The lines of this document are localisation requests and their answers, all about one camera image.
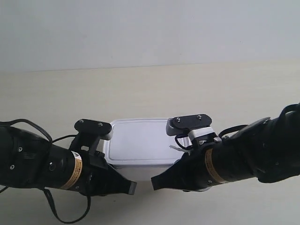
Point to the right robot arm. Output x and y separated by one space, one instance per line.
267 149

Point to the white lidded plastic container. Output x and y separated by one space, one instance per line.
140 148

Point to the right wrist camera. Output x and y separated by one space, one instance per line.
194 127

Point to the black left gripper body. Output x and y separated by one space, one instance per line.
92 175

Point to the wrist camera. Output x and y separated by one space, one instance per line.
90 132
194 127

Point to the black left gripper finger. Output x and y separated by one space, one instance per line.
115 183

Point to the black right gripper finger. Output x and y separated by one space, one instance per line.
173 178

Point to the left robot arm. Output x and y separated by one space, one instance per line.
28 160

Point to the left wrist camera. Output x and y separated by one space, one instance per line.
90 132

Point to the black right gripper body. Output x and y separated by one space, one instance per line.
203 169

